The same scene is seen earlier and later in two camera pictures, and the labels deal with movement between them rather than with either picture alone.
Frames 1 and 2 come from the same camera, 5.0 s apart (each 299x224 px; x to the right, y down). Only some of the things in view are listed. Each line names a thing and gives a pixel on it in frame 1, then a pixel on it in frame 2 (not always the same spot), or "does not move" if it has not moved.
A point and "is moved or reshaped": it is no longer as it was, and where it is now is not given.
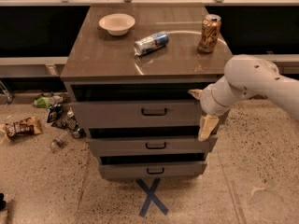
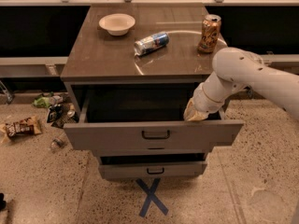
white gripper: x=206 y=102 to x=202 y=103
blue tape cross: x=151 y=197 does not move
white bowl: x=118 y=24 does not move
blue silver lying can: x=151 y=43 does not move
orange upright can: x=209 y=34 does not move
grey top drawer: x=136 y=114 is moved or reshaped
